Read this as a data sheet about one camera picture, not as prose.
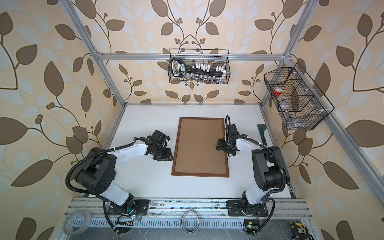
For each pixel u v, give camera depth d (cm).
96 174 46
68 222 69
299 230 67
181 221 72
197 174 85
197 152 91
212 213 74
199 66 83
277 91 81
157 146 74
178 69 85
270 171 46
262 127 105
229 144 71
